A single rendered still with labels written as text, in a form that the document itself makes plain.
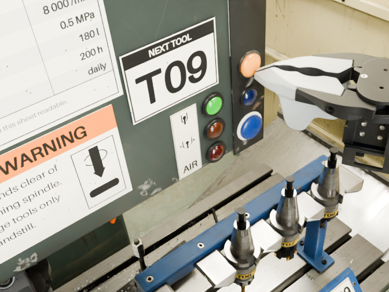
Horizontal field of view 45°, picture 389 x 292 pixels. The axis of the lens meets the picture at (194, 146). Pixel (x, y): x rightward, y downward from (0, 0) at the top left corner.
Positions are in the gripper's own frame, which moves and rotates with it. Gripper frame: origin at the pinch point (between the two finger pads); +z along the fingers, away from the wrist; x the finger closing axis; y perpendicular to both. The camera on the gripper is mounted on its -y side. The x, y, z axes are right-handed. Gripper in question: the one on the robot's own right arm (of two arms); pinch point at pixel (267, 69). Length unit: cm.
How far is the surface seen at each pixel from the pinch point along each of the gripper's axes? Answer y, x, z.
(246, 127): 7.2, -0.9, 2.0
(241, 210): 32.9, 8.5, 6.2
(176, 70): -3.0, -7.1, 6.4
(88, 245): 91, 26, 63
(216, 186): 94, 66, 37
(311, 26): 42, 89, 13
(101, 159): 2.5, -14.7, 10.9
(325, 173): 37.8, 26.2, -4.0
